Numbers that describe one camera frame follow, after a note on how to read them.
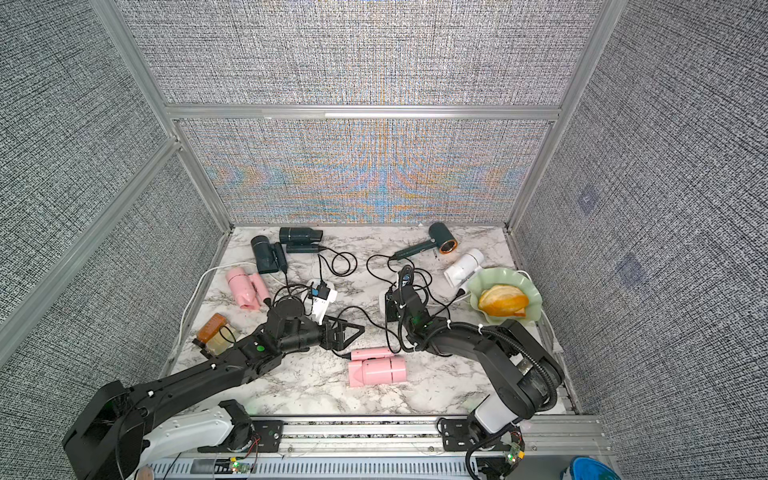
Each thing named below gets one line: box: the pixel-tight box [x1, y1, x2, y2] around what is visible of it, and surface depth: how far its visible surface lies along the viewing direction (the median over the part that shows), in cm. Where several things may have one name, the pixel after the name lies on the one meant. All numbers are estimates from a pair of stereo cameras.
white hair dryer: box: [444, 248, 485, 293], surface depth 102 cm
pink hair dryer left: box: [225, 267, 270, 311], surface depth 99 cm
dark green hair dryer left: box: [251, 235, 288, 274], surface depth 108 cm
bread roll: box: [479, 285, 529, 317], surface depth 93 cm
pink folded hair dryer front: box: [348, 348, 407, 388], surface depth 81 cm
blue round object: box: [569, 455, 623, 480], surface depth 63 cm
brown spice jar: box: [192, 313, 227, 348], surface depth 90 cm
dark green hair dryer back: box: [279, 227, 323, 253], surface depth 112 cm
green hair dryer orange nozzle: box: [390, 223, 459, 261], surface depth 112 cm
